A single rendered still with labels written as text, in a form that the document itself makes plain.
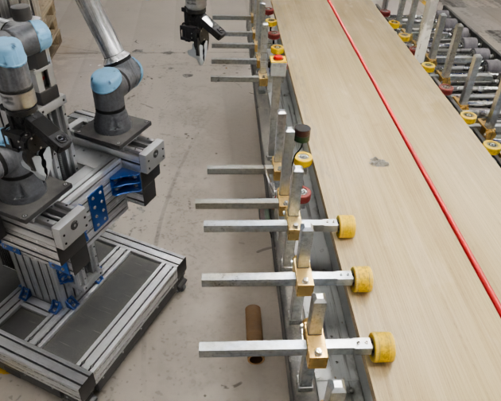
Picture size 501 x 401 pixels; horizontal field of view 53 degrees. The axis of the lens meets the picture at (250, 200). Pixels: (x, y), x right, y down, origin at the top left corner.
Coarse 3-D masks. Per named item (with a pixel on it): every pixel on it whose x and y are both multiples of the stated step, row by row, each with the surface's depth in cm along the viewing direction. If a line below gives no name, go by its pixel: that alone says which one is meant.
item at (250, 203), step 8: (200, 200) 198; (208, 200) 198; (216, 200) 199; (224, 200) 199; (232, 200) 199; (240, 200) 199; (248, 200) 199; (256, 200) 199; (264, 200) 200; (272, 200) 200; (200, 208) 199; (208, 208) 199; (216, 208) 199; (224, 208) 199; (232, 208) 200; (240, 208) 200; (248, 208) 200
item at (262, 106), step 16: (256, 96) 307; (256, 112) 302; (272, 176) 241; (272, 208) 221; (272, 240) 210; (288, 288) 185; (288, 304) 179; (288, 320) 174; (288, 336) 168; (288, 368) 161; (288, 384) 161; (304, 400) 150
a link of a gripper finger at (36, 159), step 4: (36, 156) 125; (40, 156) 126; (36, 160) 125; (40, 160) 126; (24, 164) 128; (36, 164) 126; (40, 164) 127; (28, 168) 129; (36, 168) 126; (40, 168) 127; (36, 172) 127; (40, 172) 128; (44, 172) 129; (40, 176) 129; (44, 176) 129; (44, 180) 131
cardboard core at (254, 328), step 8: (248, 312) 255; (256, 312) 255; (248, 320) 252; (256, 320) 251; (248, 328) 248; (256, 328) 247; (248, 336) 245; (256, 336) 243; (248, 360) 238; (256, 360) 240
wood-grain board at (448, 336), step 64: (320, 0) 397; (320, 64) 297; (384, 64) 300; (320, 128) 238; (384, 128) 240; (448, 128) 242; (320, 192) 200; (384, 192) 200; (448, 192) 201; (384, 256) 171; (448, 256) 172; (384, 320) 150; (448, 320) 150; (384, 384) 133; (448, 384) 134
